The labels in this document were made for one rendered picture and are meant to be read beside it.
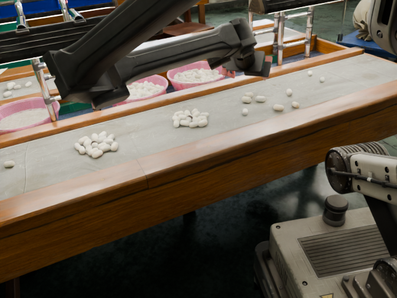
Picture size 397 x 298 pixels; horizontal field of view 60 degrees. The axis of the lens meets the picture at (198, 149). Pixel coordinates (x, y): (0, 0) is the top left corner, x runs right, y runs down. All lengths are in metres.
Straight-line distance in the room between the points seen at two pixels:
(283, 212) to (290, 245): 0.80
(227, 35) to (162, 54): 0.18
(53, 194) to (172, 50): 0.48
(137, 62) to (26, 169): 0.59
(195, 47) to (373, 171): 0.48
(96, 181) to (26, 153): 0.34
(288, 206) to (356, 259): 0.88
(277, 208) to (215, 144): 0.98
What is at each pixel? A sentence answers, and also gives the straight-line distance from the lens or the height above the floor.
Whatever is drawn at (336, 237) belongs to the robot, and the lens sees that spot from 1.18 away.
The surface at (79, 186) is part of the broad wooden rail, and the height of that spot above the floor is 0.76.
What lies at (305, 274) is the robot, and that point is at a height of 0.47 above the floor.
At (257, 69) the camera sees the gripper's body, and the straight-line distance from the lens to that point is 1.00.
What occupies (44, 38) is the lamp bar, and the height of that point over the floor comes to 1.08.
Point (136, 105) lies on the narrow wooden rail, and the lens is 1.32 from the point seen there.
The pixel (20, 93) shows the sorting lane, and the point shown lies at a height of 0.74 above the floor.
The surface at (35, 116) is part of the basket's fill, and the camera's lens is 1.47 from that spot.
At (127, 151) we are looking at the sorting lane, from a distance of 1.09.
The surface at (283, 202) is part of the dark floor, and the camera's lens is 1.98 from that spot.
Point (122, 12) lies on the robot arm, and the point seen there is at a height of 1.22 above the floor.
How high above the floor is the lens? 1.32
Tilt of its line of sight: 33 degrees down
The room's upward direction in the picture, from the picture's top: 5 degrees counter-clockwise
